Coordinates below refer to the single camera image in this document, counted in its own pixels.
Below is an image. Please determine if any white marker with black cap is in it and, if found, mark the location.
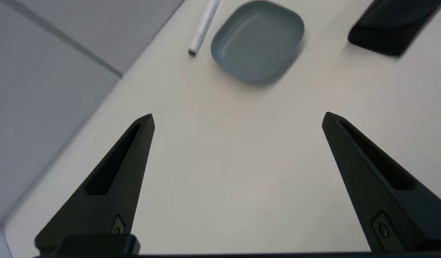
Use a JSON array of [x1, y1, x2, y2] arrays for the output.
[[188, 0, 221, 57]]

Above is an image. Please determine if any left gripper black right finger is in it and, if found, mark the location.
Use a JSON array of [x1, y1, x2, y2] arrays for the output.
[[321, 111, 441, 253]]

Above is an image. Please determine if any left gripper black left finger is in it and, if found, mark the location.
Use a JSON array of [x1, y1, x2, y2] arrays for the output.
[[34, 113, 156, 252]]

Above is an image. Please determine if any grey square plate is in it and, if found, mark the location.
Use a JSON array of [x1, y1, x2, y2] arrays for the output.
[[210, 0, 306, 86]]

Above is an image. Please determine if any black snap pouch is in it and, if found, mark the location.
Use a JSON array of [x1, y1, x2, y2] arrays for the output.
[[347, 0, 441, 58]]

